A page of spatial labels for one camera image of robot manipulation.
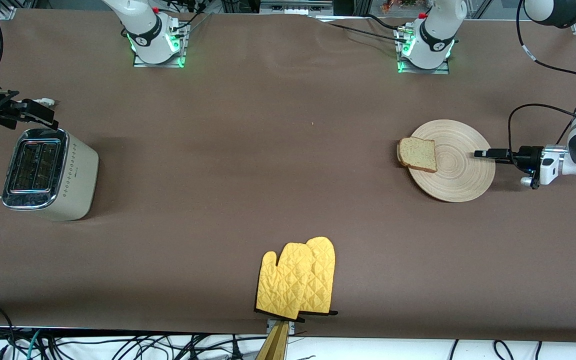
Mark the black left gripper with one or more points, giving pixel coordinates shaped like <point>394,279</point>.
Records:
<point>529,155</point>

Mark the round wooden plate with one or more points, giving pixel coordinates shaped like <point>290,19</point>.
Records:
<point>463,170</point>

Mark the slice of bread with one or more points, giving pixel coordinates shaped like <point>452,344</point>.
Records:
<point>418,155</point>

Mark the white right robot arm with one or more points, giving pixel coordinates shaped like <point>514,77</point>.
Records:
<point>148,35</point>

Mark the white and chrome toaster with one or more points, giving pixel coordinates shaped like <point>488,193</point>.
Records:
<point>68,175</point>

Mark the yellow quilted oven mitt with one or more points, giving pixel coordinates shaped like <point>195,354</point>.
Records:
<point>324,270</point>
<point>283,285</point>

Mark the grey equipment box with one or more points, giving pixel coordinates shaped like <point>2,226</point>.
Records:
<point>293,6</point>

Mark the wooden beam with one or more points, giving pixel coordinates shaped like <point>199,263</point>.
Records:
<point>275,347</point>

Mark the small metal bracket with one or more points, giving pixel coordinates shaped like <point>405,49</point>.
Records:
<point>292,327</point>

